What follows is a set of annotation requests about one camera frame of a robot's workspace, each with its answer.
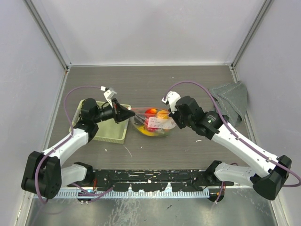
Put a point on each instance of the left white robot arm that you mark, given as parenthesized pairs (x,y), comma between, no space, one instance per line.
(44,175)

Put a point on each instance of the red toy tomato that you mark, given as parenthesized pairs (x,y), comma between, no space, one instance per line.
(151,111)

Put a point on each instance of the grey folded cloth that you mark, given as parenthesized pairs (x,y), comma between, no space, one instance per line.
(232,100)

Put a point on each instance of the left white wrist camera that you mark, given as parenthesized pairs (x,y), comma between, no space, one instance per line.
(109,94)

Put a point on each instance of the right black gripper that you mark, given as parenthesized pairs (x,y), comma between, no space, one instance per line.
(174,116)

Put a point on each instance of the yellow orange toy fruit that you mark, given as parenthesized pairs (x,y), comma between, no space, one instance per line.
(162,114)

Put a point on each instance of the green plastic basket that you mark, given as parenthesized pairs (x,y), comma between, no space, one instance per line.
(108,131)

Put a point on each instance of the grey slotted cable duct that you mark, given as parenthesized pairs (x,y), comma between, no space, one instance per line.
(167,193)

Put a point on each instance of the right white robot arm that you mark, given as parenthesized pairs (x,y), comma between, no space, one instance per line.
(266,173)

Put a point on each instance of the dark purple toy plum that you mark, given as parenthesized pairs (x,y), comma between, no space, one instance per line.
(138,121)

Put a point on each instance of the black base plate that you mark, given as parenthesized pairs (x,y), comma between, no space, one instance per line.
(123,180)

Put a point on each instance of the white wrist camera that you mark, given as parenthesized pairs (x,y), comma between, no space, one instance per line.
(170,99)
(109,94)

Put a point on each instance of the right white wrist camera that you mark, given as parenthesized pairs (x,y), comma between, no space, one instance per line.
(170,99)

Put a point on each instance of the red toy apple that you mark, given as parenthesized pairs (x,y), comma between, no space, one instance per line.
(146,123)

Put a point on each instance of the clear orange zip bag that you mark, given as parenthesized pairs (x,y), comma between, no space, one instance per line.
(162,126)

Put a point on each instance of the yellow toy banana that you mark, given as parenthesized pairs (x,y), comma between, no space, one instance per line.
(147,132)

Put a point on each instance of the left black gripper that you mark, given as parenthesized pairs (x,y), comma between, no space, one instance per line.
(125,113)

